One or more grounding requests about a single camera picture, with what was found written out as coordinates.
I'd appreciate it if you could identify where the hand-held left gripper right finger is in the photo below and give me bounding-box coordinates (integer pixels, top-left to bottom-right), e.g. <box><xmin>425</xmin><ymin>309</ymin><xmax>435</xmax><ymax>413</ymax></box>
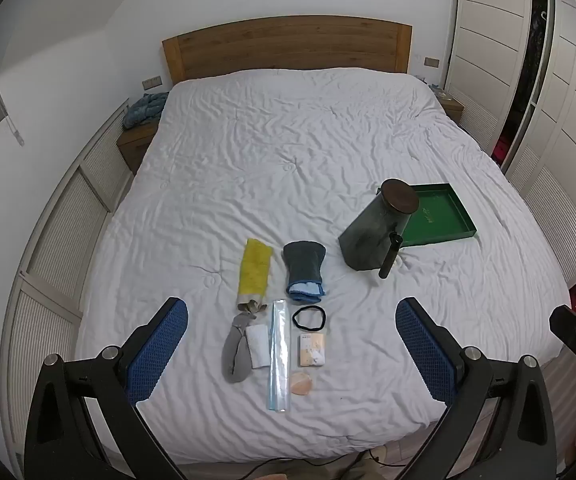
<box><xmin>395</xmin><ymin>297</ymin><xmax>559</xmax><ymax>480</ymax></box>

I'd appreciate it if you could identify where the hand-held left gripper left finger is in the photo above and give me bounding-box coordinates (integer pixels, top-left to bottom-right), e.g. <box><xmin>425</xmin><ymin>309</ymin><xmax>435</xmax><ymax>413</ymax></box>
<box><xmin>24</xmin><ymin>297</ymin><xmax>189</xmax><ymax>480</ymax></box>

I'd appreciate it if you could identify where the grey sock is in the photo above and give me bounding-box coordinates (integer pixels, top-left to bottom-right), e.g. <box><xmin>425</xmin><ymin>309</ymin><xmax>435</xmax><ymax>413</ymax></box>
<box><xmin>222</xmin><ymin>305</ymin><xmax>263</xmax><ymax>384</ymax></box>

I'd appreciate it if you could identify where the white cloth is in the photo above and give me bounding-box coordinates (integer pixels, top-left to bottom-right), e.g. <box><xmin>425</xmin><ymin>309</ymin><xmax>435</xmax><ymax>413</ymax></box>
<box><xmin>246</xmin><ymin>324</ymin><xmax>269</xmax><ymax>368</ymax></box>

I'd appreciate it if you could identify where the small beige packet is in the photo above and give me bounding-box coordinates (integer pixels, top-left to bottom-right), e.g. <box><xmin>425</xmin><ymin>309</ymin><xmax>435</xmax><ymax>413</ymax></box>
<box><xmin>298</xmin><ymin>332</ymin><xmax>327</xmax><ymax>368</ymax></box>

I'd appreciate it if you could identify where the clear zip bag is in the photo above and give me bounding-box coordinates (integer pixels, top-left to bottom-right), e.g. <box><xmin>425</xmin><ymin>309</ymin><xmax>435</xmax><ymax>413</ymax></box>
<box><xmin>267</xmin><ymin>299</ymin><xmax>289</xmax><ymax>413</ymax></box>

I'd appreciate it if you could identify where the yellow towel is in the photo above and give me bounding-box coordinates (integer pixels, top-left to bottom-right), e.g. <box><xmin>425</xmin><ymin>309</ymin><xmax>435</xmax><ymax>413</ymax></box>
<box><xmin>236</xmin><ymin>238</ymin><xmax>273</xmax><ymax>312</ymax></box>

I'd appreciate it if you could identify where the peach powder puff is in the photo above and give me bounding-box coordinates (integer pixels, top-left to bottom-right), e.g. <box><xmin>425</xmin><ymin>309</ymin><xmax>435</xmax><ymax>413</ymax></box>
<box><xmin>288</xmin><ymin>371</ymin><xmax>315</xmax><ymax>397</ymax></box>

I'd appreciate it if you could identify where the black hair band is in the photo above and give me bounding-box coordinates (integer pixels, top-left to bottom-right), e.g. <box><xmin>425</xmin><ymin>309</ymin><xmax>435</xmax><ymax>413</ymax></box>
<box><xmin>292</xmin><ymin>305</ymin><xmax>327</xmax><ymax>333</ymax></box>

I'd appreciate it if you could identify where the green tray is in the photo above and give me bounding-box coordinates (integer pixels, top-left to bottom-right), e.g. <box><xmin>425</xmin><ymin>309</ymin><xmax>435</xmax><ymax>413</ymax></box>
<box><xmin>375</xmin><ymin>183</ymin><xmax>478</xmax><ymax>249</ymax></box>

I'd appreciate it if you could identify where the grey towel with blue edge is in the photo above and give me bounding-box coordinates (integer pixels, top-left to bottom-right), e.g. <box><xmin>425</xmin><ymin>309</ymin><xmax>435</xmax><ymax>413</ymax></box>
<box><xmin>282</xmin><ymin>241</ymin><xmax>327</xmax><ymax>306</ymax></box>

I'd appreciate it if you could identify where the white slatted cabinet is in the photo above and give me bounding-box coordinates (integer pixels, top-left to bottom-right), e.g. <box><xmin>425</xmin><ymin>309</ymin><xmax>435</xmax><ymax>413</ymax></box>
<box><xmin>0</xmin><ymin>97</ymin><xmax>133</xmax><ymax>461</ymax></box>

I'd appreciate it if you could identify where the wooden nightstand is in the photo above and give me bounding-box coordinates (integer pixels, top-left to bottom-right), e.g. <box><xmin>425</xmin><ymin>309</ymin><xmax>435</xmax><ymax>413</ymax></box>
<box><xmin>433</xmin><ymin>85</ymin><xmax>465</xmax><ymax>121</ymax></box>
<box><xmin>116</xmin><ymin>122</ymin><xmax>159</xmax><ymax>176</ymax></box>

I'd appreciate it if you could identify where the white bed duvet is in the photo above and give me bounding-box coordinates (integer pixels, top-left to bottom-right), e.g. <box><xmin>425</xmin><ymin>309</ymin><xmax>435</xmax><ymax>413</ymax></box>
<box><xmin>75</xmin><ymin>66</ymin><xmax>571</xmax><ymax>466</ymax></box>

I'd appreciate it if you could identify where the wooden headboard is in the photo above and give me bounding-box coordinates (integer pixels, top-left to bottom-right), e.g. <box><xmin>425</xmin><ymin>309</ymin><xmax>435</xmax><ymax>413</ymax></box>
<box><xmin>162</xmin><ymin>15</ymin><xmax>413</xmax><ymax>87</ymax></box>

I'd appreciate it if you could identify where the dark green jar with handle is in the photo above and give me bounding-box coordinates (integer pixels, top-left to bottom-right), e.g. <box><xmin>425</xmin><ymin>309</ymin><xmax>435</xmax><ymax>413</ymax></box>
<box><xmin>339</xmin><ymin>178</ymin><xmax>421</xmax><ymax>279</ymax></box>

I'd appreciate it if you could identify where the black cable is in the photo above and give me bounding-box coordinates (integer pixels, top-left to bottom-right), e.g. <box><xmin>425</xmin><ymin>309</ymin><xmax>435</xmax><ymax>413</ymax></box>
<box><xmin>218</xmin><ymin>452</ymin><xmax>419</xmax><ymax>480</ymax></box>

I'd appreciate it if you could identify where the white window frame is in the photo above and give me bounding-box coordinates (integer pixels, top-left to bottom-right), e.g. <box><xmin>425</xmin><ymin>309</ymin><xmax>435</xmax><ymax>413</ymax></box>
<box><xmin>0</xmin><ymin>25</ymin><xmax>26</xmax><ymax>147</ymax></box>

